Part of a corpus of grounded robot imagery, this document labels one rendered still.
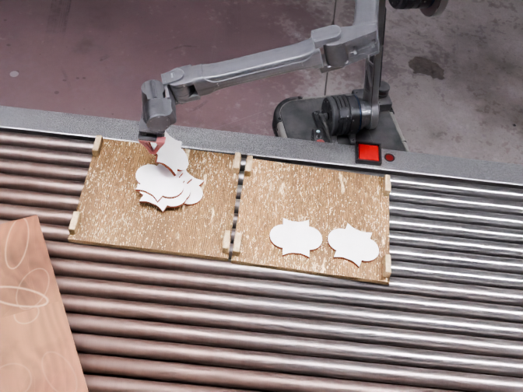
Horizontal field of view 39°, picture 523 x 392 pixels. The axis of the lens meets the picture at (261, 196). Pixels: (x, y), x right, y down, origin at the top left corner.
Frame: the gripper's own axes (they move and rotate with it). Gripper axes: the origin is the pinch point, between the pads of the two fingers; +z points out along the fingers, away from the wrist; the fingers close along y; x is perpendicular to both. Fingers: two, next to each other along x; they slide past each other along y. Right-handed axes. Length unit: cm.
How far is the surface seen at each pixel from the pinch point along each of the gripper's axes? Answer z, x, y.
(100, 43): 105, 50, 155
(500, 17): 106, -165, 212
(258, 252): 12.3, -29.6, -23.6
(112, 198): 12.2, 10.1, -10.8
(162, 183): 8.3, -2.7, -7.0
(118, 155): 12.1, 10.9, 4.5
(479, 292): 14, -88, -29
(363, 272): 12, -57, -27
